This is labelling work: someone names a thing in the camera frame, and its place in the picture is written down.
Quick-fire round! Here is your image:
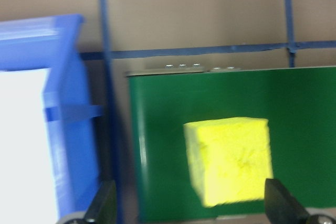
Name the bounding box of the blue plastic bin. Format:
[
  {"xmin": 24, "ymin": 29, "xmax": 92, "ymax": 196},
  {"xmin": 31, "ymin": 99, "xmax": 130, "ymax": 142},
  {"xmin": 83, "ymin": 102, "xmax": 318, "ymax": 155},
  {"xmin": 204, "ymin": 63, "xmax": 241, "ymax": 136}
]
[{"xmin": 0, "ymin": 14, "xmax": 106, "ymax": 224}]

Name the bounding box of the white foam sheet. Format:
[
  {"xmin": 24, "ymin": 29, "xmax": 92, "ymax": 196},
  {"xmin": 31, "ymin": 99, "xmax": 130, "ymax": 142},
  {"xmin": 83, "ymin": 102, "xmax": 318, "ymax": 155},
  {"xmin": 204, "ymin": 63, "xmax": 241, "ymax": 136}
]
[{"xmin": 0, "ymin": 68, "xmax": 60, "ymax": 224}]

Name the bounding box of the yellow foam block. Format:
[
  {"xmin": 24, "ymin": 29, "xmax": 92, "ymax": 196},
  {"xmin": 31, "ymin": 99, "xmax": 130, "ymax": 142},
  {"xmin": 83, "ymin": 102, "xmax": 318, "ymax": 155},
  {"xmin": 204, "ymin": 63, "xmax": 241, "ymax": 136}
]
[{"xmin": 183, "ymin": 116, "xmax": 274, "ymax": 208}]

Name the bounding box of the green conveyor belt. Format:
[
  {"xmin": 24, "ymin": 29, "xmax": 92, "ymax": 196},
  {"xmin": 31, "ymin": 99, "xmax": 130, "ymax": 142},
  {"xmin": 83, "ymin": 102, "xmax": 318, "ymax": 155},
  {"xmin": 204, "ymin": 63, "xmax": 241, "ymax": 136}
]
[{"xmin": 124, "ymin": 62, "xmax": 336, "ymax": 222}]

